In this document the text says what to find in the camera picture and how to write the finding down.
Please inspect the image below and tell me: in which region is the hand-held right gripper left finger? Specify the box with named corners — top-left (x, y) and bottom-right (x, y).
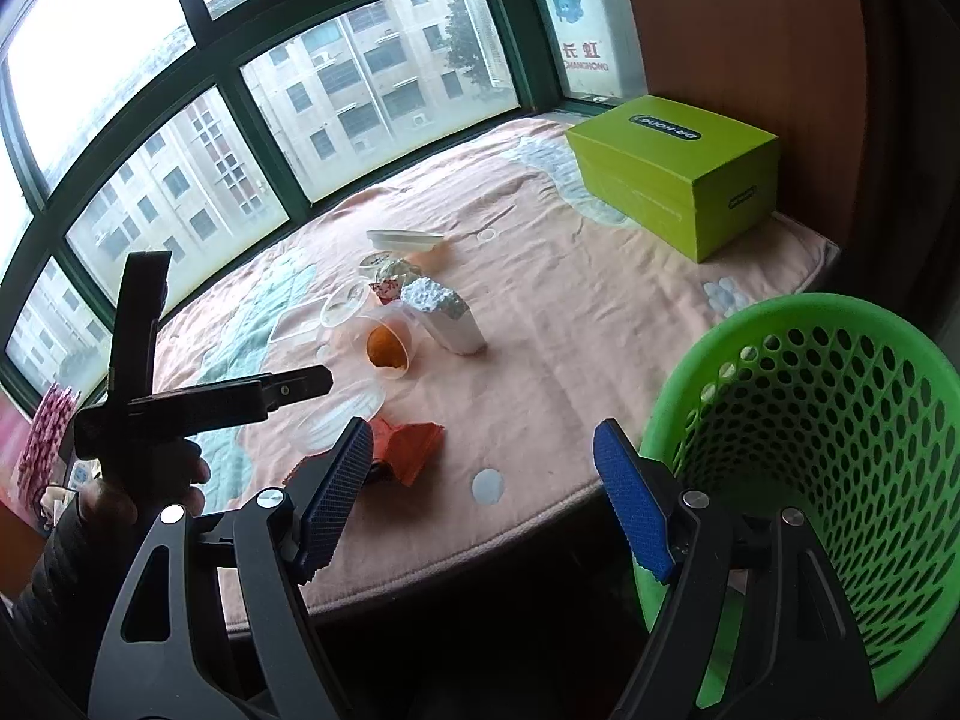
top-left (88, 417), bottom-right (374, 720)

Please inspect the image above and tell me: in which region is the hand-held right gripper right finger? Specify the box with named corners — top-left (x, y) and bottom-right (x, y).
top-left (592, 420), bottom-right (878, 720)

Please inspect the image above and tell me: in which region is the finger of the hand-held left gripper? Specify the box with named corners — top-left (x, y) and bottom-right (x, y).
top-left (129, 364), bottom-right (335, 437)

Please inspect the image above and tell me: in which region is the clear plastic box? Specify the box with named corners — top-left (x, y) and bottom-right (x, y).
top-left (268, 313), bottom-right (331, 346)

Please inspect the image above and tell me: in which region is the clear domed plastic lid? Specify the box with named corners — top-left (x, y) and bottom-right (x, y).
top-left (296, 379), bottom-right (387, 458)

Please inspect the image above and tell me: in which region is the red paper packet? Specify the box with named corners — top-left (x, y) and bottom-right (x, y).
top-left (367, 416), bottom-right (445, 486)

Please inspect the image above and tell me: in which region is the clear cup with orange residue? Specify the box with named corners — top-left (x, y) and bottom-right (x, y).
top-left (352, 311), bottom-right (419, 378)

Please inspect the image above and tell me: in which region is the green plastic mesh basket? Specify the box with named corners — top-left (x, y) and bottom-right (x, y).
top-left (631, 292), bottom-right (960, 702)

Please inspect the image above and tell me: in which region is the white red wrapper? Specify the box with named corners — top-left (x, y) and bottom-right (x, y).
top-left (371, 255), bottom-right (422, 306)

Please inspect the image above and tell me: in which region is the white plastic bowl lid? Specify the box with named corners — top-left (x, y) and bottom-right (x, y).
top-left (366, 229), bottom-right (445, 252)

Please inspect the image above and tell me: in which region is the person's left forearm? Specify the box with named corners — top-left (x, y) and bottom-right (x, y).
top-left (0, 499), bottom-right (147, 695)

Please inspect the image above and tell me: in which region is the person's left hand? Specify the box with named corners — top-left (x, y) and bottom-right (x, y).
top-left (79, 439), bottom-right (212, 541)

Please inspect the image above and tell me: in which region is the red white patterned cloth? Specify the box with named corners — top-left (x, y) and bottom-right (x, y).
top-left (16, 382), bottom-right (80, 511)

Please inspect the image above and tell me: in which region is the pink printed blanket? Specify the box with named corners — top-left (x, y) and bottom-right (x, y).
top-left (150, 111), bottom-right (839, 627)

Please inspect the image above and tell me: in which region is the green cardboard box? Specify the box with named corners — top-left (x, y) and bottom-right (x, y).
top-left (565, 95), bottom-right (781, 265)

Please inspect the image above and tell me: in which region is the white outdoor air conditioner unit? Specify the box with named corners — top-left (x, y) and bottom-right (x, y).
top-left (545, 0), bottom-right (631, 98)

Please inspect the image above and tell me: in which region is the green window frame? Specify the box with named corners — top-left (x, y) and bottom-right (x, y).
top-left (0, 0), bottom-right (650, 398)

